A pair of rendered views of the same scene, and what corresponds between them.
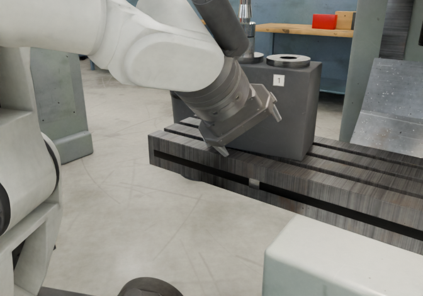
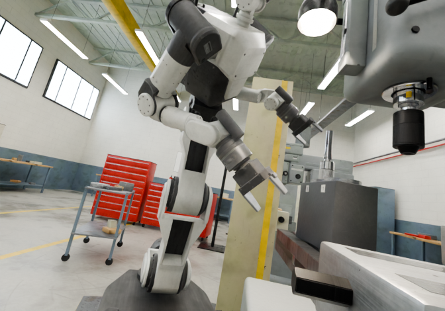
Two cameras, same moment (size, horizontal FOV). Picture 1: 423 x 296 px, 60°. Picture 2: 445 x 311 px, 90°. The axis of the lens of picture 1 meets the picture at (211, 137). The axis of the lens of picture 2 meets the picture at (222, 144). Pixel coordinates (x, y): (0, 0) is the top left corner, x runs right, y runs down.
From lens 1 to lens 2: 0.61 m
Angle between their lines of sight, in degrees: 69
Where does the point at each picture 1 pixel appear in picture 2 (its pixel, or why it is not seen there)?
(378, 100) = not seen: outside the picture
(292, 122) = (327, 219)
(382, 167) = not seen: hidden behind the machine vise
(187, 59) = (200, 129)
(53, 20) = (175, 118)
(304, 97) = (332, 198)
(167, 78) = (196, 136)
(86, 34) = (181, 122)
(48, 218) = (195, 222)
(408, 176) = not seen: hidden behind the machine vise
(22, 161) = (190, 186)
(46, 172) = (197, 196)
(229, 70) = (227, 142)
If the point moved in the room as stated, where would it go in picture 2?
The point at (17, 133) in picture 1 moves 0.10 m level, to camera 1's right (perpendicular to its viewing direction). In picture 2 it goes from (193, 177) to (204, 177)
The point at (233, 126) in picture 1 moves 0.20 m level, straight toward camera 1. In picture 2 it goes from (245, 181) to (177, 167)
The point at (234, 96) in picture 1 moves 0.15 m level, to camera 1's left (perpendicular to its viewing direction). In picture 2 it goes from (230, 155) to (206, 157)
